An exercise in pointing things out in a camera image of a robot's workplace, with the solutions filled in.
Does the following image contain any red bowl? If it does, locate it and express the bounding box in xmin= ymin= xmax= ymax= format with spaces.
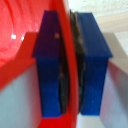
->
xmin=0 ymin=0 xmax=83 ymax=128

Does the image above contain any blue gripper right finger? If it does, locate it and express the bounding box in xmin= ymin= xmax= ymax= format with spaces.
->
xmin=69 ymin=10 xmax=113 ymax=116

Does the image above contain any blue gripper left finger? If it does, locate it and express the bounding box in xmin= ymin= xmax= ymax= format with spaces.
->
xmin=32 ymin=9 xmax=70 ymax=119

